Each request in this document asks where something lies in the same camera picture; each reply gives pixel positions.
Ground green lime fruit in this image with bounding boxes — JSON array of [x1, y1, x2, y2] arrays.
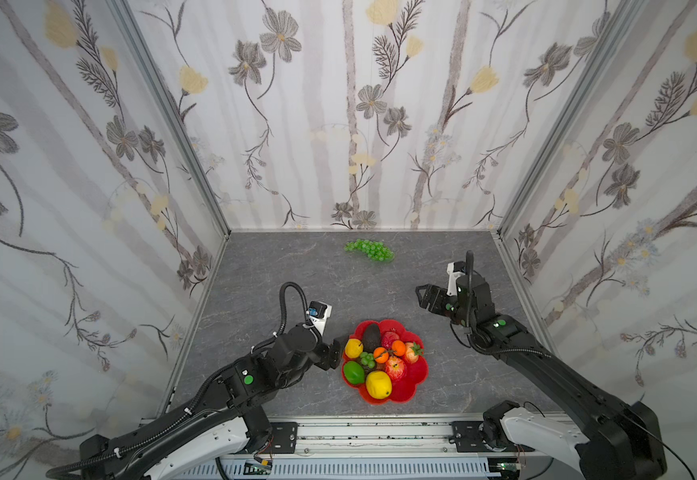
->
[[342, 361, 366, 386]]

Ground dark avocado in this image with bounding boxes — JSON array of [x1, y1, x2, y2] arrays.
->
[[362, 323, 382, 354]]

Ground orange tangerine with stem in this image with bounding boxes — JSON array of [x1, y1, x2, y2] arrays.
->
[[373, 347, 390, 364]]

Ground yellow lemon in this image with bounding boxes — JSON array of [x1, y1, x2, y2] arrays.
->
[[365, 371, 393, 400]]

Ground dark red pomegranate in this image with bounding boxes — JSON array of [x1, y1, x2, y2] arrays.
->
[[382, 331, 400, 350]]

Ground plain orange tangerine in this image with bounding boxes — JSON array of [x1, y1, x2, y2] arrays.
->
[[391, 340, 408, 358]]

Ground red apple fruit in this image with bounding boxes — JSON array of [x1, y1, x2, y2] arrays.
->
[[385, 356, 407, 382]]

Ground green grape bunch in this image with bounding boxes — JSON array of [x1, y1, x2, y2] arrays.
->
[[344, 239, 395, 262]]

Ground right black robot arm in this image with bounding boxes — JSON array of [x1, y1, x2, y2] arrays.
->
[[416, 277, 668, 479]]

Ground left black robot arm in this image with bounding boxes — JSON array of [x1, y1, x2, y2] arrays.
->
[[46, 322, 349, 479]]

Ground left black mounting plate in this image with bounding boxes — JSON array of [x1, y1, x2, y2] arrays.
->
[[254, 422, 298, 457]]

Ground black mounting plate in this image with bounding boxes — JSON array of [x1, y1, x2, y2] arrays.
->
[[449, 420, 521, 453], [254, 422, 298, 457]]

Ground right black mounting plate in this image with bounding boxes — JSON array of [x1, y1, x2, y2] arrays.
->
[[449, 420, 521, 453]]

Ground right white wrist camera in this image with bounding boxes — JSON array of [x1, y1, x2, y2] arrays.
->
[[447, 261, 466, 296]]

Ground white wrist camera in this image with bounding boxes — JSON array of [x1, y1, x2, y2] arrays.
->
[[306, 301, 332, 335], [447, 261, 466, 296]]

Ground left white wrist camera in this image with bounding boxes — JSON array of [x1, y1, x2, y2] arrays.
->
[[306, 301, 332, 335]]

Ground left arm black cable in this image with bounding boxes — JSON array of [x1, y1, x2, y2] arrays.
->
[[274, 281, 310, 340]]

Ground white slotted cable duct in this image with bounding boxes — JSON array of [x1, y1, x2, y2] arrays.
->
[[173, 457, 500, 480]]

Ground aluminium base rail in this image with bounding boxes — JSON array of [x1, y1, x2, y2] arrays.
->
[[121, 412, 632, 480]]

